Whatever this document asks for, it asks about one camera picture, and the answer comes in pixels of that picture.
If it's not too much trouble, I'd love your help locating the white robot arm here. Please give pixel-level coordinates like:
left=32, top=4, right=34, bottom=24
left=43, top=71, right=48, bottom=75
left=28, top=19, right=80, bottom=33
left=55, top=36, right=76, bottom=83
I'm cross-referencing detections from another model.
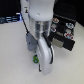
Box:
left=20, top=0, right=55, bottom=75

